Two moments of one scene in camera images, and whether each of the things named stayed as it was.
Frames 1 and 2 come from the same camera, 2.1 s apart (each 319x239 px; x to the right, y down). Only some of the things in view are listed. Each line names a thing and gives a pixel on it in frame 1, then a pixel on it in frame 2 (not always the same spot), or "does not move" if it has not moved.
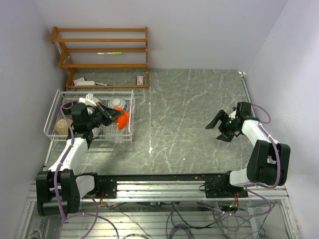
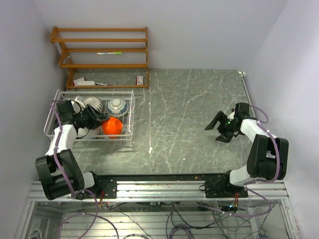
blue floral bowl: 116,102 does not move
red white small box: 139,80 does not move
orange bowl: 122,121 to 112,126
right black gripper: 224,116 does not move
